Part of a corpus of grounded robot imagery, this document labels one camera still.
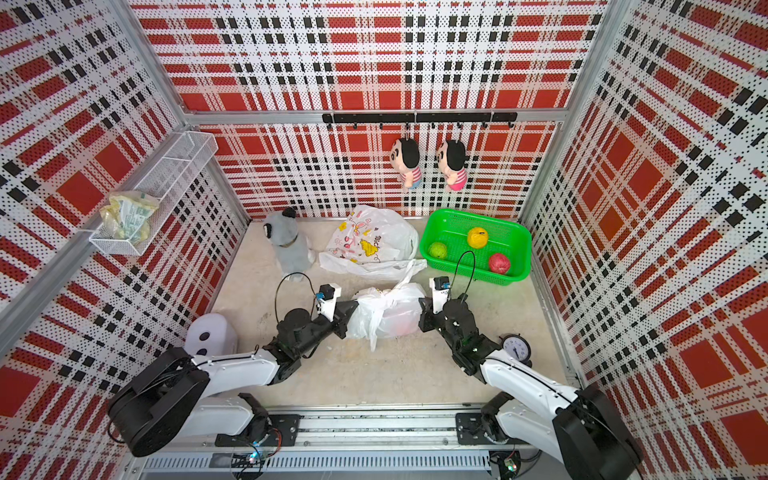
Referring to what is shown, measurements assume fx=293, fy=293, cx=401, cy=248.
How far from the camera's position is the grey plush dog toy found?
3.14 ft

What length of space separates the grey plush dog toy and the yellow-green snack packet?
1.00 ft

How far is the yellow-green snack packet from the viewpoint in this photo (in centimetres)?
64
